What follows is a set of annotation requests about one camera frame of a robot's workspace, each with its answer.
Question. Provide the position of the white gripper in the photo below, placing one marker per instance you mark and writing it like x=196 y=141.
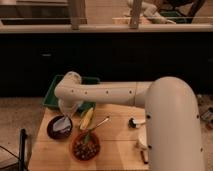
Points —
x=69 y=109

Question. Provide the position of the light blue towel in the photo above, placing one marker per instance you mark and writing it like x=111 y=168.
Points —
x=63 y=123

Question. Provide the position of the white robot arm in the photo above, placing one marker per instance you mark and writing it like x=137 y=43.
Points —
x=172 y=116

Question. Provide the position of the purple bowl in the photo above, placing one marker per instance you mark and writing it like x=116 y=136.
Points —
x=58 y=135

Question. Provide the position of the orange bowl with food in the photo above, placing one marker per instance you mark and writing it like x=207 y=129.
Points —
x=85 y=147

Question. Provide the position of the green plastic tray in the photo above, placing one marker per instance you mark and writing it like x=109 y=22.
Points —
x=51 y=101

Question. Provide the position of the yellow corn cob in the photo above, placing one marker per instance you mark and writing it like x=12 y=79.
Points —
x=87 y=118

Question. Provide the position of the metal spoon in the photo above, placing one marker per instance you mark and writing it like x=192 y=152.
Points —
x=99 y=124

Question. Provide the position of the black white dish brush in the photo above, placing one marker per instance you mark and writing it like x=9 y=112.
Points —
x=136 y=123

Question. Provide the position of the white cup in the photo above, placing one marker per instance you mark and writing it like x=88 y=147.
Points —
x=142 y=140

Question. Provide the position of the brown wooden block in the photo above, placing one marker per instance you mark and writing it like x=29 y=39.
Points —
x=144 y=155

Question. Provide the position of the green bin in background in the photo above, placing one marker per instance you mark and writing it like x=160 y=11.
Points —
x=174 y=16

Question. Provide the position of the black chair frame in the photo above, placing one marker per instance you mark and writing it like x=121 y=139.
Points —
x=21 y=157

